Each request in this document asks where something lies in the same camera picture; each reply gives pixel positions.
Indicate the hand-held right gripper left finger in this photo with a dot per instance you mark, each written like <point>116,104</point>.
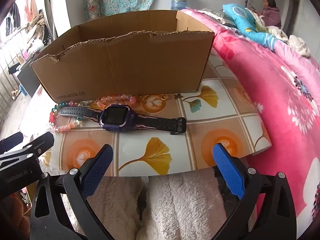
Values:
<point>100,167</point>

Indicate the purple black smartwatch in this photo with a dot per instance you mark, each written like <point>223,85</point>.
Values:
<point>115,117</point>

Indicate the pile of hanging clothes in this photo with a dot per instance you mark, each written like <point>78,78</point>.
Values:
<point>15,15</point>

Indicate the grey lace bedspread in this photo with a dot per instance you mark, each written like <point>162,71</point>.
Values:
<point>215,13</point>

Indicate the brown cardboard box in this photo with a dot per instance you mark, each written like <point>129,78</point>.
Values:
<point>125,67</point>

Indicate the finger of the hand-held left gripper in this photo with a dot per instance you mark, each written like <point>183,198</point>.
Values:
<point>40,142</point>
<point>11,142</point>

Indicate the gold bow earring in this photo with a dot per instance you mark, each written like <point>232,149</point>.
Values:
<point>143,100</point>

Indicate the dark flat panel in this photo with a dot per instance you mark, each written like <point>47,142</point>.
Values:
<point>27,80</point>

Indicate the blue floral quilt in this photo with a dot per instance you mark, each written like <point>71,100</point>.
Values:
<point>240,17</point>

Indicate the pink floral blanket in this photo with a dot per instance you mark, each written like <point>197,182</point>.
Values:
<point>262,80</point>

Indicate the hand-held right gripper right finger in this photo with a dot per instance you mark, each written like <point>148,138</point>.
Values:
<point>228,170</point>

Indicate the blue water bottle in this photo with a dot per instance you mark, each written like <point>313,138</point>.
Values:
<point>179,1</point>

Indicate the grey door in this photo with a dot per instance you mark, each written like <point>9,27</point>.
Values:
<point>287,7</point>

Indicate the grey red patterned pillow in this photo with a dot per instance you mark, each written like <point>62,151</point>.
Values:
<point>92,6</point>

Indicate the leaf and coffee patterned tablecloth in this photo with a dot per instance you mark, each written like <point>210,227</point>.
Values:
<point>225,110</point>

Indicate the white crumpled cloth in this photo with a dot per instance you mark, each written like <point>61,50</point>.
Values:
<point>297,43</point>

